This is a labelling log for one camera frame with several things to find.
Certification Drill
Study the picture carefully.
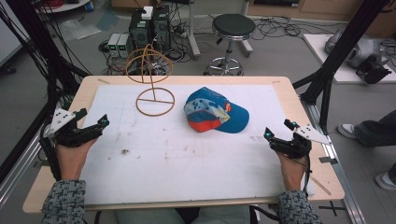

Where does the person's right hand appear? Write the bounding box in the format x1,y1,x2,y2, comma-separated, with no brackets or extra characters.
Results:
276,151,308,191

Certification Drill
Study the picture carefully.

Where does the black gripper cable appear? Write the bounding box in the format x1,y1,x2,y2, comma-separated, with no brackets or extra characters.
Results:
302,153,314,191

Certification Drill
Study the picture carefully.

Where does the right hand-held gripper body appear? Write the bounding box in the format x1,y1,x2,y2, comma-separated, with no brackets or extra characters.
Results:
273,124,332,161

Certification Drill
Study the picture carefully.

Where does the grey and black machine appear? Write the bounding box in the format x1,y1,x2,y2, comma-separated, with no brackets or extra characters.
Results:
324,28,393,85

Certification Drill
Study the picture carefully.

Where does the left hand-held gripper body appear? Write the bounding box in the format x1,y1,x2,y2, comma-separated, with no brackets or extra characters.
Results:
42,107,104,148

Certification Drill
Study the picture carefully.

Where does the aluminium frame rail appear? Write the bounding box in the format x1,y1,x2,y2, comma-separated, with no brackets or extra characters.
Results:
300,98,369,224
0,133,45,207

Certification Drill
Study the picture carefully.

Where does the grey bench power supply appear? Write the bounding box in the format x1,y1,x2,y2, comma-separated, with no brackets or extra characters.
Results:
117,33,131,60
107,33,121,59

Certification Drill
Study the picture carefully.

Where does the black computer tower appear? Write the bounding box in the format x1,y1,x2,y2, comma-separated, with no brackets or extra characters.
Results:
151,5,172,53
128,8,154,54

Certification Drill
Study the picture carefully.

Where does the grey tape strip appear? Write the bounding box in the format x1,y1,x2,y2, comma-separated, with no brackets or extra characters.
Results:
318,156,338,165

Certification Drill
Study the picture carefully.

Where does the white floor platform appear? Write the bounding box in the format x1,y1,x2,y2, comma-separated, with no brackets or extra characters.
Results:
303,33,396,85

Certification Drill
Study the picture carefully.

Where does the black round stool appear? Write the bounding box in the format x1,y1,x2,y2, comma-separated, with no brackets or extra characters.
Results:
204,13,257,77

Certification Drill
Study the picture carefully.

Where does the black metal frame post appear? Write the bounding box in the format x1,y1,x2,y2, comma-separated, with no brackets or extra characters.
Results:
292,0,391,135
0,0,90,185

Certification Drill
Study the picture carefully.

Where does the blue and orange baseball cap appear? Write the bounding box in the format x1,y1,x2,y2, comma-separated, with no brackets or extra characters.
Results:
183,86,250,134

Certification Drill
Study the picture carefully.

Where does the wooden wire hat stand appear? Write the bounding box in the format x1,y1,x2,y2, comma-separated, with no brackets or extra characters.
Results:
125,43,177,118

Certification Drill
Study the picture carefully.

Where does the person's left hand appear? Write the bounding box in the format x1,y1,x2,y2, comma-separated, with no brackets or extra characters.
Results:
55,138,98,181

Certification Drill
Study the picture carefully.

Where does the white table mat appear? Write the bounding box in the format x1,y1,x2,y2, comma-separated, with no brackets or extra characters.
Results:
79,84,316,206

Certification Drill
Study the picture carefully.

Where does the tangle of black floor cables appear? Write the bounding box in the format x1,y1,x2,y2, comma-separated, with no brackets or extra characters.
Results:
251,14,339,42

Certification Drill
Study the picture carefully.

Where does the light wooden table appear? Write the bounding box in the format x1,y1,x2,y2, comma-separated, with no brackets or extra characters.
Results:
21,75,346,215

